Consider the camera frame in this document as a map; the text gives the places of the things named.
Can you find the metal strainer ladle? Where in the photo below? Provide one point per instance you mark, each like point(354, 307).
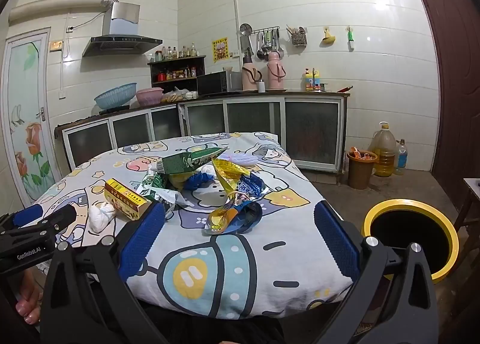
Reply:
point(245, 31)

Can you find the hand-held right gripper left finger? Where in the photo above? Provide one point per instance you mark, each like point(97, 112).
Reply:
point(142, 239)

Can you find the brown plastic waste bin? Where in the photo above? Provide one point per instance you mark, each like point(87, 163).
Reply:
point(360, 173)

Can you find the cartoon printed blanket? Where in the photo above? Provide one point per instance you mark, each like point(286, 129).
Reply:
point(225, 273)

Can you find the yellow wall poster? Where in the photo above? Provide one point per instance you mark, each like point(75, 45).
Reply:
point(220, 50)

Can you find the large cooking oil jug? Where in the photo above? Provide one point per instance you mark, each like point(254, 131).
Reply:
point(384, 153)

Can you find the dark blue packet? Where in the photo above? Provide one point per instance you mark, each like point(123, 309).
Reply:
point(250, 216)

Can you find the kitchen cabinet with glass doors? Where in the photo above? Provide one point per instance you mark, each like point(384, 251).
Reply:
point(311, 130)

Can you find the white exhaust duct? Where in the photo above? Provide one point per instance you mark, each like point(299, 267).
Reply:
point(56, 3)

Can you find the person's left hand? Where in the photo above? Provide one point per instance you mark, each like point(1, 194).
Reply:
point(28, 301)

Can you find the blue and white packet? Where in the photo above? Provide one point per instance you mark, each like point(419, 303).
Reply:
point(251, 186)

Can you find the flower painted glass door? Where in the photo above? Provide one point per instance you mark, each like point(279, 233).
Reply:
point(26, 123)

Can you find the white tissue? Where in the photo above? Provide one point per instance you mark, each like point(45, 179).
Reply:
point(99, 216)

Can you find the yellow and red carton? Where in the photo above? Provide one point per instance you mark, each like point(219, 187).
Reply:
point(125, 198)

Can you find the dark wooden spice shelf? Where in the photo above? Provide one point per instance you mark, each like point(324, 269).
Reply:
point(176, 65)

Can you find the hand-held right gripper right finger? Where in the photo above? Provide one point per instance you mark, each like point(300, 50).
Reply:
point(335, 239)

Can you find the yellow plastic scoop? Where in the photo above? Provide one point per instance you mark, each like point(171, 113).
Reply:
point(328, 38)

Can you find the steel range hood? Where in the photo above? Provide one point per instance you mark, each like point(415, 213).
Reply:
point(120, 43)

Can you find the pink plastic basin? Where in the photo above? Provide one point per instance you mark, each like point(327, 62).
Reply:
point(149, 96)

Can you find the yellow-rimmed black bin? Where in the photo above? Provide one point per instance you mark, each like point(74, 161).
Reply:
point(412, 204)

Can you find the blue liquid bottle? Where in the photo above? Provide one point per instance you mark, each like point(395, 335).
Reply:
point(401, 158)

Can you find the yellow foil wrapper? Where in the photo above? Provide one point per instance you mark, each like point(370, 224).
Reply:
point(228, 173)

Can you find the row of condiment bottles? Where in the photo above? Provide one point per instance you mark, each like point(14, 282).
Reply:
point(176, 52)

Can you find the small white bottle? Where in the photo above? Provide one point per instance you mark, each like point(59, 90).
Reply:
point(261, 86)

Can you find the black microwave oven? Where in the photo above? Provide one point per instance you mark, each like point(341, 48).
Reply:
point(212, 83)

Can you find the small yellow wrapper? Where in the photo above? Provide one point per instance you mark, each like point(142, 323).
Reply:
point(219, 220)

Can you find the large green snack packet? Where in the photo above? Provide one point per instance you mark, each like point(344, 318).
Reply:
point(187, 162)

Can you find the green and white packet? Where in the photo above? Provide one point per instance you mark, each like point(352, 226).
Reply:
point(153, 186)

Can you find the bag of buns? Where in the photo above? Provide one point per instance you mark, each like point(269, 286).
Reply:
point(178, 96)

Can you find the wall chopstick holder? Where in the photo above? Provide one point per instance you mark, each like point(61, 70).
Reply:
point(299, 38)

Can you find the blue crumpled plastic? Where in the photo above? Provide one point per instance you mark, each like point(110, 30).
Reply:
point(197, 181)

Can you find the hanging utensil rack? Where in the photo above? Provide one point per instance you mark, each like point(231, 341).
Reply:
point(268, 42)

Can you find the maroon door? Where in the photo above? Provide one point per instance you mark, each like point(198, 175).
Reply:
point(450, 67)

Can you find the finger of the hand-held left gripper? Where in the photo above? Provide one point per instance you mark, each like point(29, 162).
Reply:
point(26, 214)
point(58, 216)

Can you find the blue plastic basket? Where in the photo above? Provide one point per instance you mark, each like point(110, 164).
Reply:
point(114, 98)

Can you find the small white-topped table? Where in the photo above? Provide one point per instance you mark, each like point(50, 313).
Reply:
point(473, 194)

